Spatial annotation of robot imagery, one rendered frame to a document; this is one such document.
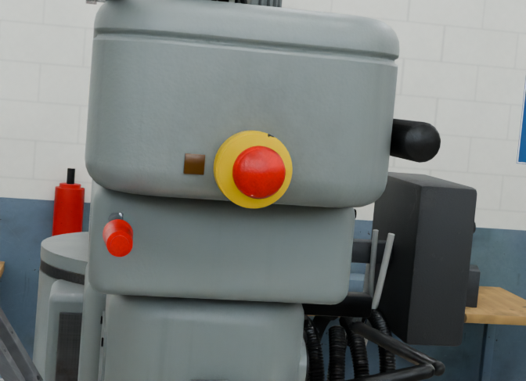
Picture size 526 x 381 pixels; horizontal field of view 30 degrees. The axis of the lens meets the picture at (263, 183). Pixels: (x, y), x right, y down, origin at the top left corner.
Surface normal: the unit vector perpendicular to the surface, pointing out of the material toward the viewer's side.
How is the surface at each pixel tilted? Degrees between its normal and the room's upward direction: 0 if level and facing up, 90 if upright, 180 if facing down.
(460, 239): 90
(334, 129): 90
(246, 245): 90
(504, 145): 90
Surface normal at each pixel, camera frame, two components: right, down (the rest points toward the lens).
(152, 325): -0.12, 0.07
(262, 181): 0.18, 0.18
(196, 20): 0.18, -0.06
